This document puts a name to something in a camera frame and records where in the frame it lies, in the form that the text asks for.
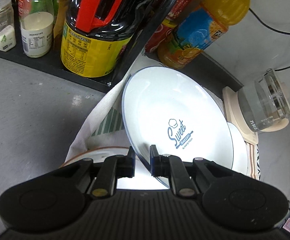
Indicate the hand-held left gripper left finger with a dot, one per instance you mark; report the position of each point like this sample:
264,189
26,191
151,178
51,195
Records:
131,162

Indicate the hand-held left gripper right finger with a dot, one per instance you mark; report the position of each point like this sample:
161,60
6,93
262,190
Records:
153,162

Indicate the white plate with brown rim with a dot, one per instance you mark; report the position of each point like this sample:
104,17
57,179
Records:
95,153

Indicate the white plate with blue print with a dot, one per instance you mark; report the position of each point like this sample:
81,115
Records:
165,100

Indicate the small plain white plate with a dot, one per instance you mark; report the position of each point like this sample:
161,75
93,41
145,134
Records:
237,145

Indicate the patterned fringed table cloth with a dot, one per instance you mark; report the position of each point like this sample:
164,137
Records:
102,120

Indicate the glass kettle on beige base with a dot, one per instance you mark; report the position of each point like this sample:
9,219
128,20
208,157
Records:
231,105

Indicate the black storage rack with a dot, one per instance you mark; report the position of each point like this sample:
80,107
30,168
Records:
60,73

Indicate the soy sauce jug yellow label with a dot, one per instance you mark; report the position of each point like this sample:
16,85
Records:
95,50

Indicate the orange juice bottle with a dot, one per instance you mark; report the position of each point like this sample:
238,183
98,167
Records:
204,30

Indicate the white capped seasoning jar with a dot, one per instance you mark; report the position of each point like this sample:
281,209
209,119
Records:
36,32

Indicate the clear spice jar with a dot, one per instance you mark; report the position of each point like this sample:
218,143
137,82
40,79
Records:
5,35

